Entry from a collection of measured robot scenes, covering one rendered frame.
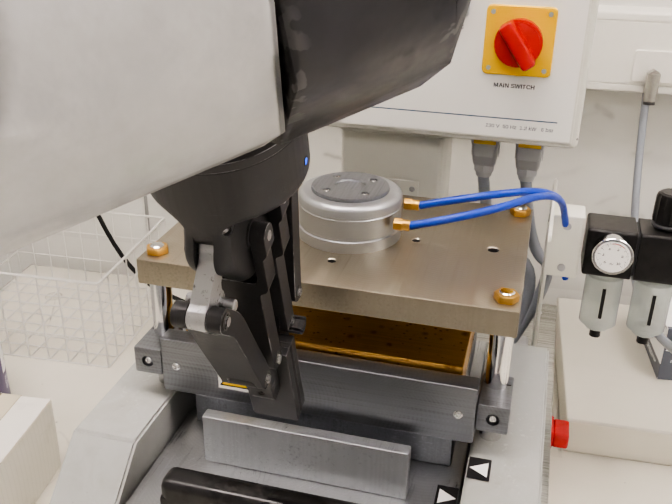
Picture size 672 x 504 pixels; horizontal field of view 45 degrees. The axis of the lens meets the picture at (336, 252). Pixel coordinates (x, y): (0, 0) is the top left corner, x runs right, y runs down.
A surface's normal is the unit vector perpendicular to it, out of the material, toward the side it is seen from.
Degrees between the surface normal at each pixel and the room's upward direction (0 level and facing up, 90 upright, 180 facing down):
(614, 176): 90
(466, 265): 0
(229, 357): 125
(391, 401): 90
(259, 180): 106
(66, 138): 119
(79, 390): 0
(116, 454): 41
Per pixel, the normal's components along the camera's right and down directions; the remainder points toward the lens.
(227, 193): 0.19, 0.71
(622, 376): 0.01, -0.90
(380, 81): 0.40, 0.90
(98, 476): -0.16, -0.41
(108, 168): 0.47, 0.76
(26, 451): 0.99, 0.01
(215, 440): -0.26, 0.42
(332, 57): 0.42, 0.50
